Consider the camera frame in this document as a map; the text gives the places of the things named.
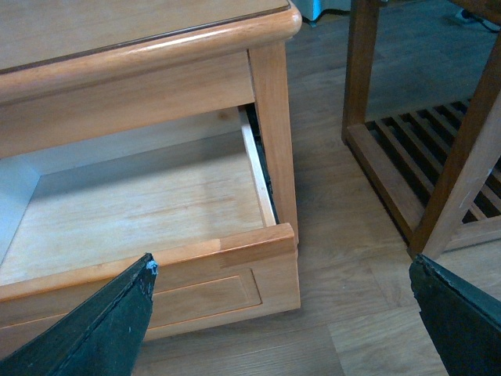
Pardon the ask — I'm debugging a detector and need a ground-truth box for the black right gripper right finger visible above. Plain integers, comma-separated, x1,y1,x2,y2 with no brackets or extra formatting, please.
409,255,500,375

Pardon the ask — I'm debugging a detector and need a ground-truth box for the wooden drawer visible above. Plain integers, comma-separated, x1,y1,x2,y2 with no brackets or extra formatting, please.
1,108,301,356

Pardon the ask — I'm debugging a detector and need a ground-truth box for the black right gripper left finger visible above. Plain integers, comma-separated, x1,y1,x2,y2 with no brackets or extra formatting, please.
1,253,158,375

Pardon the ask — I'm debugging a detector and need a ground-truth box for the light wooden nightstand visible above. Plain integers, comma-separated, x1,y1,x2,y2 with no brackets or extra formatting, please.
1,1,301,245

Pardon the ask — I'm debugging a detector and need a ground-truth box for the light blue pleated curtain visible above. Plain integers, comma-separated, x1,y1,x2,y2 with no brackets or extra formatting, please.
294,0,351,21

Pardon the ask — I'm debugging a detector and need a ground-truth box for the floor outlet with black cable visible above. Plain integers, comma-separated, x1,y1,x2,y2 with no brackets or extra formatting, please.
455,9,500,34

